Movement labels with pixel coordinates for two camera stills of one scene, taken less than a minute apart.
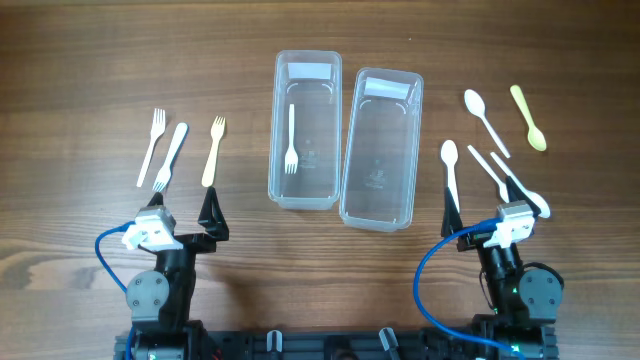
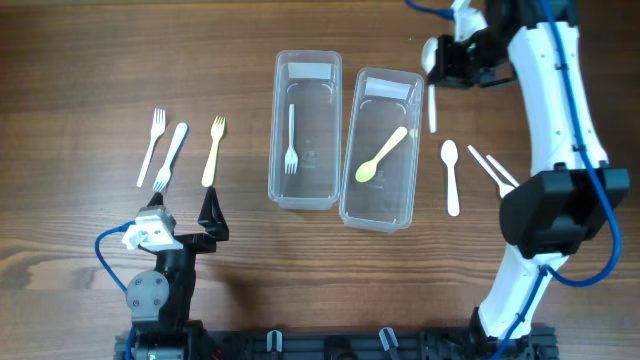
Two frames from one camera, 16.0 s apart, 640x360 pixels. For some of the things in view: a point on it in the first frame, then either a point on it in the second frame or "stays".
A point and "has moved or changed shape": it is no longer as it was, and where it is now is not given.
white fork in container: (292, 156) stays
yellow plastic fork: (218, 129) stays
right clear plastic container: (380, 159) stays
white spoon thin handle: (501, 186) stays
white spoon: (477, 106) -> (428, 53)
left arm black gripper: (213, 219) stays
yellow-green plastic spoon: (535, 137) has moved or changed shape
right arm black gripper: (452, 222) -> (447, 73)
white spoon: (449, 153) stays
